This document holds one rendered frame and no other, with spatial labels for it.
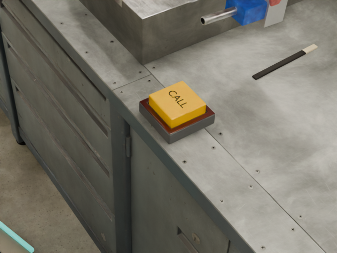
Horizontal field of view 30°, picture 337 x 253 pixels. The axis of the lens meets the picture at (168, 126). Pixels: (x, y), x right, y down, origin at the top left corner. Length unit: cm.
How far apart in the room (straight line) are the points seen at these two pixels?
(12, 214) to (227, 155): 106
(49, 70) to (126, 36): 44
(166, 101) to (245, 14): 16
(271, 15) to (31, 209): 110
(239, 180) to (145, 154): 31
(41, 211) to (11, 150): 26
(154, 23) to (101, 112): 32
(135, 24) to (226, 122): 21
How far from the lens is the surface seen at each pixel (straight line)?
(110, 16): 105
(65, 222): 179
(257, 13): 90
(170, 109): 88
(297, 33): 110
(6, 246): 143
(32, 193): 187
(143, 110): 91
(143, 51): 99
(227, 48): 105
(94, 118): 130
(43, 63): 146
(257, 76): 99
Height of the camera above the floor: 145
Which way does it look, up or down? 46 degrees down
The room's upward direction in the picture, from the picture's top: 3 degrees clockwise
